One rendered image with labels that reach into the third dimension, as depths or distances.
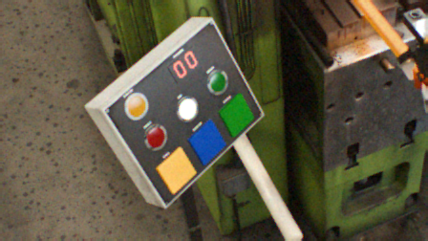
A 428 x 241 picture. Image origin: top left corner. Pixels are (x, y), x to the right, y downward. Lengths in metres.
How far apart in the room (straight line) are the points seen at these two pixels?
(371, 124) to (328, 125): 0.16
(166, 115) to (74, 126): 1.52
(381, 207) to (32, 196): 1.27
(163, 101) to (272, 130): 0.80
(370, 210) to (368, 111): 0.55
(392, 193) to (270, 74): 0.69
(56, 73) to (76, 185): 0.59
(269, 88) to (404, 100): 0.38
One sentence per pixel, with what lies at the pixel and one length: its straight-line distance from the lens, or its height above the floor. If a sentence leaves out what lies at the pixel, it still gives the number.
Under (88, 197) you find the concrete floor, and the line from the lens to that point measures 3.08.
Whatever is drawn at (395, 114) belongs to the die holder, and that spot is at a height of 0.62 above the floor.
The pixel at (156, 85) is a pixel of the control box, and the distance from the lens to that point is 1.78.
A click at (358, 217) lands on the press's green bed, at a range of 2.80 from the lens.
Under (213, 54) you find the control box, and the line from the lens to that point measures 1.86.
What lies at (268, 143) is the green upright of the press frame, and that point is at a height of 0.43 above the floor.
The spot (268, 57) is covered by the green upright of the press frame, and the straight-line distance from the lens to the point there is 2.30.
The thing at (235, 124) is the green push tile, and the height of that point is 1.00.
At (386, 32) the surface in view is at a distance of 2.08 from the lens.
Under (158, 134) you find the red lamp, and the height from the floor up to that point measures 1.09.
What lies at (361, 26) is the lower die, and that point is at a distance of 2.16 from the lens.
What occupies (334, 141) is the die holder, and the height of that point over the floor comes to 0.61.
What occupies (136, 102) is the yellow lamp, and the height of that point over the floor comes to 1.17.
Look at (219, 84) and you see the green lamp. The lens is 1.87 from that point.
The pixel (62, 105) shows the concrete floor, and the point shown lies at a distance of 3.38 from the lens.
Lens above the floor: 2.49
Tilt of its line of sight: 51 degrees down
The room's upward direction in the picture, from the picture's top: 9 degrees counter-clockwise
